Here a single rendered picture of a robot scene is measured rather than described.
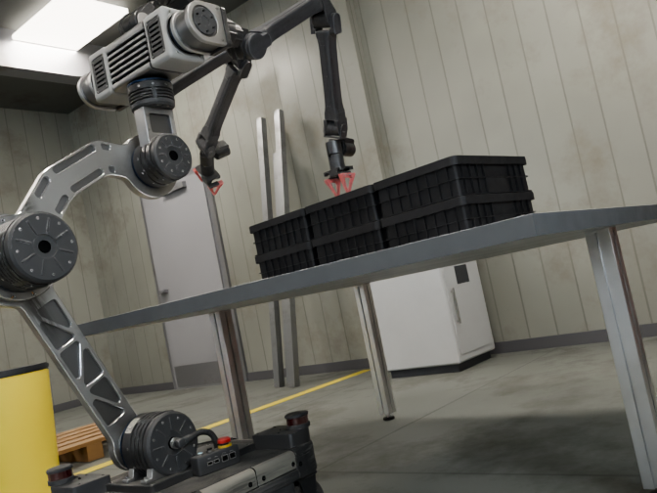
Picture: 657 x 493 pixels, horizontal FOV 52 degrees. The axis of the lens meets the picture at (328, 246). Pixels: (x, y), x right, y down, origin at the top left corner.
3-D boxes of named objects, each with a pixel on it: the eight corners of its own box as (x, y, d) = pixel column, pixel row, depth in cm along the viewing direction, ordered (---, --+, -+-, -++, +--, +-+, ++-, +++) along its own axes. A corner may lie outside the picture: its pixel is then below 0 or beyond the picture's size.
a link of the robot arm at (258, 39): (310, -15, 230) (332, -17, 223) (320, 23, 237) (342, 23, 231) (222, 39, 204) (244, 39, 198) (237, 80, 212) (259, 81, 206)
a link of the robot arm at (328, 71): (306, 15, 231) (330, 14, 225) (317, 12, 235) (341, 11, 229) (321, 136, 249) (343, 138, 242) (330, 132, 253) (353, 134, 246)
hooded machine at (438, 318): (501, 355, 465) (462, 182, 474) (465, 372, 424) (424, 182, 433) (424, 364, 504) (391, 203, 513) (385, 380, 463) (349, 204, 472)
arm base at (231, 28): (208, 56, 198) (201, 18, 198) (229, 60, 204) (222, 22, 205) (228, 45, 192) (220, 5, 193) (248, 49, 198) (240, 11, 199)
